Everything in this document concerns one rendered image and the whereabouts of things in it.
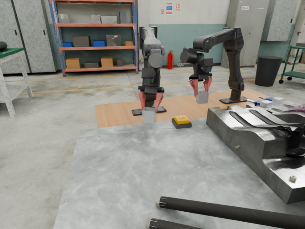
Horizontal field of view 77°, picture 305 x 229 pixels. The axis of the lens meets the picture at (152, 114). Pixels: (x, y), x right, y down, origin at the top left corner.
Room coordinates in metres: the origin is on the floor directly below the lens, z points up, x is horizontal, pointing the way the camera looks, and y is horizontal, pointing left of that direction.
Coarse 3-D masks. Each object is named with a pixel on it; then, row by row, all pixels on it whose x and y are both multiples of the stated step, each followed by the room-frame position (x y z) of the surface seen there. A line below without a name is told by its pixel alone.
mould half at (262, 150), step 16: (208, 112) 0.86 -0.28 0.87; (224, 112) 0.82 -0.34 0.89; (240, 112) 0.82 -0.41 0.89; (224, 128) 0.72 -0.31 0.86; (240, 128) 0.67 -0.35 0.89; (240, 144) 0.61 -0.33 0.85; (256, 144) 0.53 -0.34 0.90; (272, 144) 0.51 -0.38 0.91; (256, 160) 0.52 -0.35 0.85; (272, 160) 0.50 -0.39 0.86; (288, 160) 0.50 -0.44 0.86; (304, 160) 0.50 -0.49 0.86; (272, 176) 0.45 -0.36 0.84; (288, 176) 0.43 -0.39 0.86; (304, 176) 0.43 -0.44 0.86; (288, 192) 0.39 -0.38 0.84; (304, 192) 0.39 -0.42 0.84
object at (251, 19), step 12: (240, 0) 6.20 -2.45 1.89; (252, 0) 6.27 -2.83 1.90; (264, 0) 6.35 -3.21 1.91; (228, 12) 6.60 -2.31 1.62; (240, 12) 6.21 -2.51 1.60; (252, 12) 6.29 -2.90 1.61; (264, 12) 6.37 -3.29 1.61; (228, 24) 6.50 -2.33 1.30; (240, 24) 6.22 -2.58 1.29; (252, 24) 6.30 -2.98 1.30; (252, 36) 6.32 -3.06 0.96; (252, 48) 6.34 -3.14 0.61; (240, 60) 6.26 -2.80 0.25; (252, 60) 6.36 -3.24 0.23
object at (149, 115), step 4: (144, 108) 0.72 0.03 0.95; (148, 108) 0.72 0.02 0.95; (152, 108) 0.72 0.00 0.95; (144, 112) 0.70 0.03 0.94; (148, 112) 0.69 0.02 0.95; (152, 112) 0.69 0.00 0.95; (144, 116) 0.70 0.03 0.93; (148, 116) 0.69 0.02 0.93; (152, 116) 0.69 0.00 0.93; (144, 120) 0.70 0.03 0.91; (148, 120) 0.69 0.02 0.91; (152, 120) 0.69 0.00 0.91
